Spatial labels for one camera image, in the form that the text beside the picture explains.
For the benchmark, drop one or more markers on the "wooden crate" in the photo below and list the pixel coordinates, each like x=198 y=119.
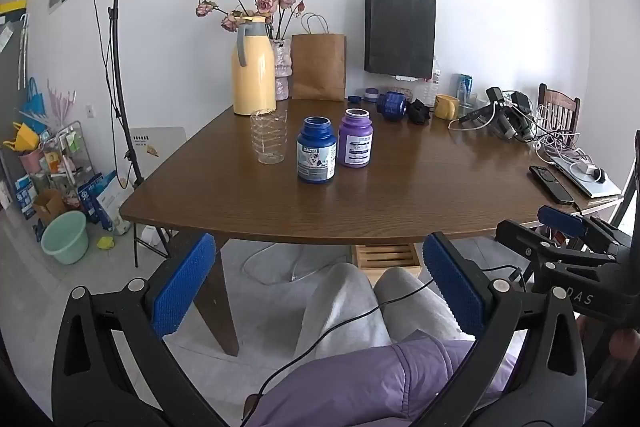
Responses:
x=387 y=257

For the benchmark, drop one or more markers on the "blue drink can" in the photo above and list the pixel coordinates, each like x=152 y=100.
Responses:
x=465 y=86

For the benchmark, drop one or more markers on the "yellow thermos jug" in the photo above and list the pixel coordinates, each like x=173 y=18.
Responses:
x=254 y=72

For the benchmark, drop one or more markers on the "brown paper bag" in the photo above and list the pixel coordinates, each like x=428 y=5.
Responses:
x=318 y=67

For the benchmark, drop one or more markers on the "blue tote bag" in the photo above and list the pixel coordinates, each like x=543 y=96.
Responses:
x=34 y=99

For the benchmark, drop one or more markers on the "grey trousers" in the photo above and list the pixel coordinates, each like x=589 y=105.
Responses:
x=345 y=307

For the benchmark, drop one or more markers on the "yellow bag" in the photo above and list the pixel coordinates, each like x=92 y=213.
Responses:
x=20 y=138

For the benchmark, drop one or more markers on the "wooden chair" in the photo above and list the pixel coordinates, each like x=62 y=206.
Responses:
x=557 y=104

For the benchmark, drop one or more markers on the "silver laptop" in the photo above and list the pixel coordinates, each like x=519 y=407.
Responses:
x=587 y=184

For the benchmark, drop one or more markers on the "black device pile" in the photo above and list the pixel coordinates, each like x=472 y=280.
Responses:
x=505 y=117

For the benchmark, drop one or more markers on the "green plastic basin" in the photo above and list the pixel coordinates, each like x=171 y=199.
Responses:
x=65 y=239

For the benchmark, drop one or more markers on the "purple plastic bottle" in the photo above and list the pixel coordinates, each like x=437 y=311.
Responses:
x=355 y=139

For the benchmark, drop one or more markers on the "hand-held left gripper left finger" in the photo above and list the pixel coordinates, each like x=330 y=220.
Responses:
x=184 y=289

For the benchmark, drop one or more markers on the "small white purple jar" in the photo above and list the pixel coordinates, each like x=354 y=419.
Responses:
x=371 y=95

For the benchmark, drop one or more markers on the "yellow floor scrap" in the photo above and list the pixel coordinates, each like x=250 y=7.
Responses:
x=105 y=242

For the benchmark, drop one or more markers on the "clear water bottle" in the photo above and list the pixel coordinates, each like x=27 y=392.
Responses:
x=433 y=82

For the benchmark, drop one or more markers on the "brown wooden table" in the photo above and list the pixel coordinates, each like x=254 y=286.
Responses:
x=215 y=292

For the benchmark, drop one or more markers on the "pale pink vase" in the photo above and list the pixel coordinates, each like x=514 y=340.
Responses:
x=281 y=69

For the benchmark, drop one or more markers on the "cardboard box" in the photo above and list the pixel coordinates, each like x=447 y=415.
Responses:
x=47 y=206

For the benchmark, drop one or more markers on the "blue white paper boxes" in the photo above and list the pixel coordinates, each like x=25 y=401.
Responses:
x=97 y=199

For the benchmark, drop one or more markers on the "person's right hand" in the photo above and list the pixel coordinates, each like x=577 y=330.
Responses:
x=626 y=343

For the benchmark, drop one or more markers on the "black smartphone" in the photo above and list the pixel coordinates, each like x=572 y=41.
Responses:
x=550 y=184

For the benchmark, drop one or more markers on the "dark blue jar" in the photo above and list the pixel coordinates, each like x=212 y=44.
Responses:
x=391 y=104

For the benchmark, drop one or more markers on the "black light stand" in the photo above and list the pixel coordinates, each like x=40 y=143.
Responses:
x=118 y=57

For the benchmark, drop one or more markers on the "clear plastic cup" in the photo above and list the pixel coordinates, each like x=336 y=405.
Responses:
x=270 y=139

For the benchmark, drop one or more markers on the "yellow mug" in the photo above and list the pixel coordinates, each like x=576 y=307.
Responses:
x=445 y=106

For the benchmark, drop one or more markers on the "purple jacket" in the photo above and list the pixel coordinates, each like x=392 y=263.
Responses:
x=380 y=387

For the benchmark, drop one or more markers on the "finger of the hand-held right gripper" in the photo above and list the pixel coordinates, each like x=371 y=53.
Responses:
x=565 y=219
x=525 y=243

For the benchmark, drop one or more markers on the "black cloth bundle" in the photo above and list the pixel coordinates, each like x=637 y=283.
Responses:
x=418 y=112

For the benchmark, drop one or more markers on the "blue plastic bottle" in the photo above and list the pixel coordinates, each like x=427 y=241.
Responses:
x=316 y=157

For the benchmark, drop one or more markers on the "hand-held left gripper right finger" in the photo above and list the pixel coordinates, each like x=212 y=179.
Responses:
x=452 y=287

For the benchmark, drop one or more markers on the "black paper bag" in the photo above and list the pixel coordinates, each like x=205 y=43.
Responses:
x=400 y=32

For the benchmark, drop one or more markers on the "white charger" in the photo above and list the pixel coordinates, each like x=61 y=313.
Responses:
x=593 y=171

